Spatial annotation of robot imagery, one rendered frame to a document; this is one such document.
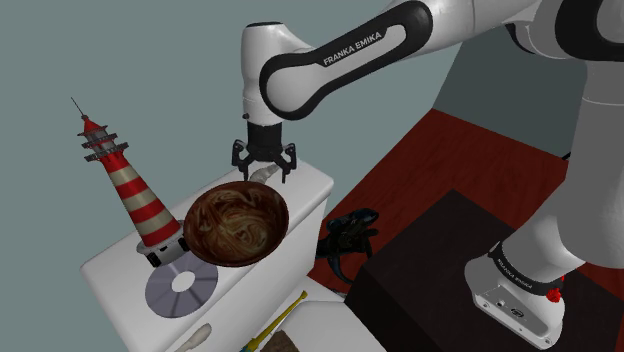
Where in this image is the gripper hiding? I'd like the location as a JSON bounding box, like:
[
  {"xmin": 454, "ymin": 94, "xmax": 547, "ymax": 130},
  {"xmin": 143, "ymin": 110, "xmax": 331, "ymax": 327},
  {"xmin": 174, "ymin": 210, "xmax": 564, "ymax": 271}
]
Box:
[{"xmin": 231, "ymin": 121, "xmax": 298, "ymax": 185}]

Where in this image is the beige curved object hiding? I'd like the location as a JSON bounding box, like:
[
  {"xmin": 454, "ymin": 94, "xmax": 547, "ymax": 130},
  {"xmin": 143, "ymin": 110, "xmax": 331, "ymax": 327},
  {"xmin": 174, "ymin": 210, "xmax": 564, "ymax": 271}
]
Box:
[{"xmin": 250, "ymin": 163, "xmax": 281, "ymax": 186}]

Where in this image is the white toilet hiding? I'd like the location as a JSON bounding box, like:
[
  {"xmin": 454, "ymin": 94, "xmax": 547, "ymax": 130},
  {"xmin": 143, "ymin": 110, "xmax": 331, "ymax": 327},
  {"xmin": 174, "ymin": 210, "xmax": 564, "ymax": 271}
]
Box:
[{"xmin": 79, "ymin": 159, "xmax": 387, "ymax": 352}]

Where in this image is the brown marbled bowl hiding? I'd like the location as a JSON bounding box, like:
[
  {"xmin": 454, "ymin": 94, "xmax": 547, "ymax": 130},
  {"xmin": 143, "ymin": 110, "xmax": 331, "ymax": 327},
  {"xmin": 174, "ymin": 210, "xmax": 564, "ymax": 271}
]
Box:
[{"xmin": 182, "ymin": 180, "xmax": 290, "ymax": 269}]

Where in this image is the black blue figure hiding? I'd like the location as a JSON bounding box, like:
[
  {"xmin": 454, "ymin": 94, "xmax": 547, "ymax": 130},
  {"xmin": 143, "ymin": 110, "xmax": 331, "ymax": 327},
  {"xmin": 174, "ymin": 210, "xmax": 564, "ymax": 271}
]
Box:
[{"xmin": 315, "ymin": 207, "xmax": 381, "ymax": 287}]

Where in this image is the red white lighthouse figure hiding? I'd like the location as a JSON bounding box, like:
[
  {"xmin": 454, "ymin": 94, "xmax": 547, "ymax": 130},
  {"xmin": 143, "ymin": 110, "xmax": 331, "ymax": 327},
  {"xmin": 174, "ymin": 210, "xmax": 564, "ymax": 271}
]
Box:
[{"xmin": 70, "ymin": 96, "xmax": 191, "ymax": 269}]

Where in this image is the yellow blue stick tool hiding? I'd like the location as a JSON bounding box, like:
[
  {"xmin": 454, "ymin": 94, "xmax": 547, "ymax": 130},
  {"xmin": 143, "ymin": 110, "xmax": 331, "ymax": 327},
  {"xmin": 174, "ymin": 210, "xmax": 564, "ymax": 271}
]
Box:
[{"xmin": 238, "ymin": 290, "xmax": 310, "ymax": 352}]

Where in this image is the grey disc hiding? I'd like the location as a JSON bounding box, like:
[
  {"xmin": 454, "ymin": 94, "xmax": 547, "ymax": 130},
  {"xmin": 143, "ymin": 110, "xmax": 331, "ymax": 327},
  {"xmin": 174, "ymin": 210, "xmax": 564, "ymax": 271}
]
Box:
[{"xmin": 144, "ymin": 250, "xmax": 220, "ymax": 320}]

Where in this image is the brown block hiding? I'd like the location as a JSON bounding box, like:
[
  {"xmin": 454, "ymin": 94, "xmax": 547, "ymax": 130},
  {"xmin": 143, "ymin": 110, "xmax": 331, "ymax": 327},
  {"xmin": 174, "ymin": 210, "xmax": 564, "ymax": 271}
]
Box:
[{"xmin": 259, "ymin": 329, "xmax": 301, "ymax": 352}]

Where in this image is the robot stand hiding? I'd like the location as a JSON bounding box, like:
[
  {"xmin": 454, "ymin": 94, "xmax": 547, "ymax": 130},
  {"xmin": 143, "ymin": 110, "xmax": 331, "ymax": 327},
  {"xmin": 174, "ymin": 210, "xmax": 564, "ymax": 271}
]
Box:
[{"xmin": 343, "ymin": 188, "xmax": 624, "ymax": 352}]

